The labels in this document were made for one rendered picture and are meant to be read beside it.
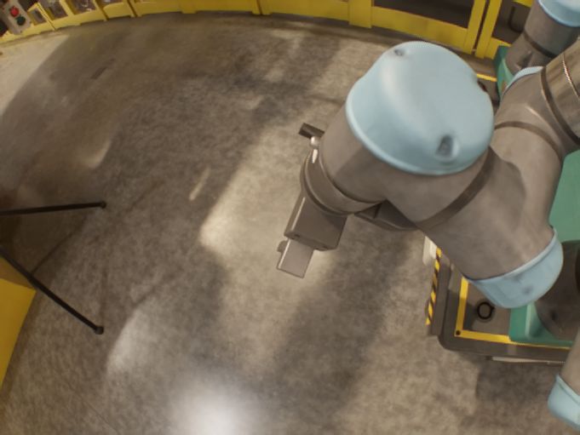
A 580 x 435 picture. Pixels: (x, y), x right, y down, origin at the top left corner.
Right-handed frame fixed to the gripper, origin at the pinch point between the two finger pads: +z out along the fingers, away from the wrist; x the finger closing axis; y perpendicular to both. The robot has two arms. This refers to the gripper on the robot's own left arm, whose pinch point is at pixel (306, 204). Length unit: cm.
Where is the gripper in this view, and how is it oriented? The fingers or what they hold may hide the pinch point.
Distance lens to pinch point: 44.1
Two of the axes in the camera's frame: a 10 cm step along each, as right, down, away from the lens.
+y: -9.1, -3.9, -1.1
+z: -1.8, 1.5, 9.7
